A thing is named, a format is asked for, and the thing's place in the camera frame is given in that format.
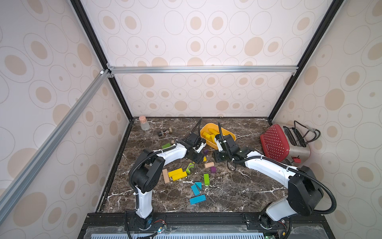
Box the aluminium crossbar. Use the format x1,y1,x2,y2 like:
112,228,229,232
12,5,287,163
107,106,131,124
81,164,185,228
110,65,298,74
1,69,110,223

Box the green rainbow arch block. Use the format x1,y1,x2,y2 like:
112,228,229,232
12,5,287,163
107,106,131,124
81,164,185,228
186,163,195,175

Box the aluminium crossbar left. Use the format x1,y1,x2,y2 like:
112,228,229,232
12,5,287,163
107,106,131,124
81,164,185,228
1,69,110,223

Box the teal long block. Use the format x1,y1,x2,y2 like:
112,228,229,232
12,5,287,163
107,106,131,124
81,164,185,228
190,195,207,205

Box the natural wood cylinder block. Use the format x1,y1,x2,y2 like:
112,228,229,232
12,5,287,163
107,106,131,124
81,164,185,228
204,162,214,168

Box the green block arch top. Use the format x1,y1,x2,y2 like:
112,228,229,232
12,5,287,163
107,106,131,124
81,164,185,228
162,143,172,149

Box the long yellow block pair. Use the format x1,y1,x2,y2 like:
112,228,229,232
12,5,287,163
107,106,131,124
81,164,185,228
168,168,188,181

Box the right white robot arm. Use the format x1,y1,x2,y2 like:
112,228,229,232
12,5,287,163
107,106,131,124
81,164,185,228
213,125,337,229

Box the green upright block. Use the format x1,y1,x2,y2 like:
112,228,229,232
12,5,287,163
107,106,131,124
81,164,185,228
204,174,210,186

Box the teal parallelogram block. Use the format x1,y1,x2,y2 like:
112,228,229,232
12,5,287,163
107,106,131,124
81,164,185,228
191,185,200,196

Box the small teal triangle block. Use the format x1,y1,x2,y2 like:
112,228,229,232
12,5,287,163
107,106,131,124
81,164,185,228
195,182,202,190

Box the yellow plastic bowl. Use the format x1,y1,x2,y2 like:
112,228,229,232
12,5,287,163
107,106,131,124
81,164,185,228
200,123,220,150

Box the aluminium crossbar rear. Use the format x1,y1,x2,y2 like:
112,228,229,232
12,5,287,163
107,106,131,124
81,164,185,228
110,65,298,74

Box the small bottle pink cap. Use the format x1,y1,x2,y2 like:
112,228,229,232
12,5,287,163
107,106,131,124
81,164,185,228
139,116,150,131

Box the natural wood long block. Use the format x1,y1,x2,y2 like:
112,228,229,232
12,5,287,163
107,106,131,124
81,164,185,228
162,169,170,184

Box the silver toaster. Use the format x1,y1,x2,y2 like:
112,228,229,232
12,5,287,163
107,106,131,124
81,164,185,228
282,125,311,166

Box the black toaster cable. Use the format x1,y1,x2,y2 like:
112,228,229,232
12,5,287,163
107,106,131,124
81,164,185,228
293,120,321,145

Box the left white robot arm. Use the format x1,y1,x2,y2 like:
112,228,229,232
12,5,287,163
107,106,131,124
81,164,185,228
128,119,207,221

